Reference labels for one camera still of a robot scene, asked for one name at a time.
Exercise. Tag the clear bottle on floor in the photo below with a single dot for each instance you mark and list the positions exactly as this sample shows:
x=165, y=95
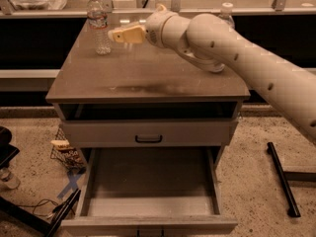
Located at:
x=9, y=179

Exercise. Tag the black metal bar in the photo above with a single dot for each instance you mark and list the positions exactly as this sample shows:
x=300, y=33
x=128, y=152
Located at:
x=293, y=210

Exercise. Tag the black chair base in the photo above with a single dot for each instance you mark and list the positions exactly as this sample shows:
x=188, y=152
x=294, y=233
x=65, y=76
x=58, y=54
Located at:
x=7, y=151

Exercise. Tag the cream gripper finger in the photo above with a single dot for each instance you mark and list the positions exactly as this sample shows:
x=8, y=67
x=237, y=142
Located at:
x=134, y=34

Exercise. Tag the grey drawer cabinet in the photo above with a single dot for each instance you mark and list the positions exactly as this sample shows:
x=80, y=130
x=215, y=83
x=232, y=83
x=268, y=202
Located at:
x=142, y=83

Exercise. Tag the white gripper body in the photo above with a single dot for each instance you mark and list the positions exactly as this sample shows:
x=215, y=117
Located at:
x=154, y=29

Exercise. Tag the wire basket with snacks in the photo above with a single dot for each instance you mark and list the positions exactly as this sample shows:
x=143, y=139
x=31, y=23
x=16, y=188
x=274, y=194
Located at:
x=64, y=153

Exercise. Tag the black stand leg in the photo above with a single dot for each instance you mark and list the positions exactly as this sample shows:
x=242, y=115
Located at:
x=65, y=208

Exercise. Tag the open grey middle drawer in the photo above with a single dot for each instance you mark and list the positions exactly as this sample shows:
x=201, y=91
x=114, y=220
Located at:
x=150, y=192

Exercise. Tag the white labelled water bottle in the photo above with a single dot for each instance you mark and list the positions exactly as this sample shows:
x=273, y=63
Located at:
x=226, y=14

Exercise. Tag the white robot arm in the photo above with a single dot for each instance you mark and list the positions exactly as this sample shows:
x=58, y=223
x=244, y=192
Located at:
x=210, y=43

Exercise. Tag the clear plastic water bottle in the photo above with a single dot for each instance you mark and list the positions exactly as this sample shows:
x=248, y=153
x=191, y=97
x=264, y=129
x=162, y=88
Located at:
x=98, y=22

